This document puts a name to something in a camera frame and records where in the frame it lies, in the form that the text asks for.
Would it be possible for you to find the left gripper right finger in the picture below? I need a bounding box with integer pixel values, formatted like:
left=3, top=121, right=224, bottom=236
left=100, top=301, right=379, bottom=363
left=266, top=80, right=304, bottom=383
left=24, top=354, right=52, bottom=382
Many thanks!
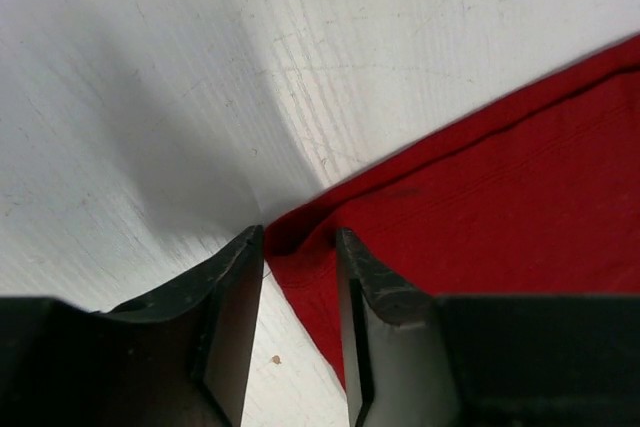
left=336, top=229, right=639, bottom=426

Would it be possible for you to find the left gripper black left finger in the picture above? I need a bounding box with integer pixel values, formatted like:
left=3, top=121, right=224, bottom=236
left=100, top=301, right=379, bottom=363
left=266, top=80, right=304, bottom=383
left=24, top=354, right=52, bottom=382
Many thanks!
left=1, top=226, right=264, bottom=426

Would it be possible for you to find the red t shirt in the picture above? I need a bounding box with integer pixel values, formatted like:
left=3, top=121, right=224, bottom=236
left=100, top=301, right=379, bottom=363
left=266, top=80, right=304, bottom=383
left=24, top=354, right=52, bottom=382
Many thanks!
left=265, top=38, right=639, bottom=375

